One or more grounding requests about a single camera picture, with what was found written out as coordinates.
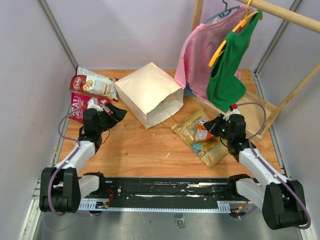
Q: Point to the brown paper bag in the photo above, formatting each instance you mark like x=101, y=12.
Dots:
x=151, y=94

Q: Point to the grey blue hanger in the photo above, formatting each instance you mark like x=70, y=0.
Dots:
x=223, y=14

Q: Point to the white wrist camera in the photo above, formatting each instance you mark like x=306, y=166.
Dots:
x=91, y=105
x=232, y=109

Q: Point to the pink t-shirt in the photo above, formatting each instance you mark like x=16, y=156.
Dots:
x=198, y=49

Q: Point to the yellow hanger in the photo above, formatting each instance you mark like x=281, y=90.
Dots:
x=248, y=16

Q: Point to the tan salt vinegar chips bag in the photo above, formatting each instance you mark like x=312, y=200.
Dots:
x=211, y=151

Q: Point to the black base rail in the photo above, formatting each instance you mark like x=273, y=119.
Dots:
x=167, y=194

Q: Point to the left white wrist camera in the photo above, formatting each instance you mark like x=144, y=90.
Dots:
x=91, y=105

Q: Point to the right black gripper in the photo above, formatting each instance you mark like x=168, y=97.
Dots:
x=212, y=125

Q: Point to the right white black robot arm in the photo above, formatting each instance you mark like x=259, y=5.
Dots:
x=281, y=201

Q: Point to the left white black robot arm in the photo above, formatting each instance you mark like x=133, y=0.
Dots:
x=61, y=189

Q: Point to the green tank top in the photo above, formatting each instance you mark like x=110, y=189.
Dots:
x=224, y=88

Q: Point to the red white chips bag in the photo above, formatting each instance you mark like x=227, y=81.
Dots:
x=93, y=83

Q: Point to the magenta crisps bag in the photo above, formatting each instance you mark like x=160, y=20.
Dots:
x=77, y=100

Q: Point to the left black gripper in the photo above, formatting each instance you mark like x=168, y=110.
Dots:
x=118, y=115

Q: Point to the blue cloth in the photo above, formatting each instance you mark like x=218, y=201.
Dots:
x=187, y=91

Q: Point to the orange Fox's candy packet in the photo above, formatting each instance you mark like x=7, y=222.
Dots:
x=201, y=133

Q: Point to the wooden clothes rack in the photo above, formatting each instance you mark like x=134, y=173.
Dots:
x=259, y=113

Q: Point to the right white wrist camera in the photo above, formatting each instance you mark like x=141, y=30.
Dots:
x=232, y=109

